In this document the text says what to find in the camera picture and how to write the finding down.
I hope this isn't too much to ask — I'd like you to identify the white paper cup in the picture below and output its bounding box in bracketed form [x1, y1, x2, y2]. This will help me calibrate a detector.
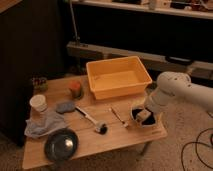
[29, 94, 47, 112]

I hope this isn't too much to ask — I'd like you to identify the metal lamp pole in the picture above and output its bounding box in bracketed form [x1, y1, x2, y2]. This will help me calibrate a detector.
[69, 0, 80, 45]

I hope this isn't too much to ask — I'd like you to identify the small patterned cup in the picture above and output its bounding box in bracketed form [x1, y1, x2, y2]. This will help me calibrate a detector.
[32, 77, 48, 91]

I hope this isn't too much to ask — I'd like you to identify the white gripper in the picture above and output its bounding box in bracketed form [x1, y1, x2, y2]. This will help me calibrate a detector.
[144, 91, 163, 114]

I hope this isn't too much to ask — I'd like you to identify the white shelf board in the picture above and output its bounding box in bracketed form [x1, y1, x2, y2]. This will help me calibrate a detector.
[72, 0, 213, 20]

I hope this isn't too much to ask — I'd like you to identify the dark round plate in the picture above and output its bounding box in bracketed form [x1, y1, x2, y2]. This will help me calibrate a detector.
[44, 128, 78, 162]

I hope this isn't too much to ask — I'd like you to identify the red orange apple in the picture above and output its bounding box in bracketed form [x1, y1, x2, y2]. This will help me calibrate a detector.
[69, 81, 81, 95]

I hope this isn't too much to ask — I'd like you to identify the black white bowl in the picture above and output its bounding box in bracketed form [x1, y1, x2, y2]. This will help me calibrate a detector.
[130, 101, 160, 128]

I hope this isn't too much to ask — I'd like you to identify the yellow plastic bin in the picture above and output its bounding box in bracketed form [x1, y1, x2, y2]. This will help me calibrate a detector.
[86, 56, 152, 100]

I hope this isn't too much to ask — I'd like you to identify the black floor cable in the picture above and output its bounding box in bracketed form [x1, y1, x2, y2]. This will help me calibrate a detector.
[180, 127, 213, 171]

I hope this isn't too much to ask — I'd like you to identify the grey cloth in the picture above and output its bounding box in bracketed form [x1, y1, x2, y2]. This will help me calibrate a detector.
[24, 111, 67, 139]

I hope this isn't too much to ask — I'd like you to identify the metal spoon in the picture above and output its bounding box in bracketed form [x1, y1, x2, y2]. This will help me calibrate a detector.
[110, 107, 129, 128]

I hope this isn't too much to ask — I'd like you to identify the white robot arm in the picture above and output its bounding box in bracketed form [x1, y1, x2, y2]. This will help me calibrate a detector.
[144, 71, 213, 114]

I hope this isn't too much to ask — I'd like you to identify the beige block in bowl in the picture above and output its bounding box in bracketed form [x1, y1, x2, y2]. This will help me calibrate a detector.
[136, 110, 150, 121]

